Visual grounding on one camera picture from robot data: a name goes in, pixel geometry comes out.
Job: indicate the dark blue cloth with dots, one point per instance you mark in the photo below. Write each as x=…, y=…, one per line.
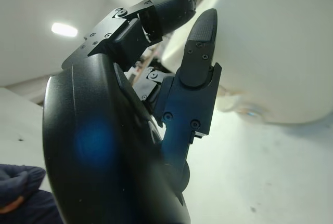
x=23, y=182

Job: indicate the white ceiling light panel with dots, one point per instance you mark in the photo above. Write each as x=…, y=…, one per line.
x=63, y=29

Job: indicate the white two-slot toaster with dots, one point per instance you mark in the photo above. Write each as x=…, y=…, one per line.
x=273, y=52

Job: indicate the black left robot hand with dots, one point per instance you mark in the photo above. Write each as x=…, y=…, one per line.
x=104, y=143

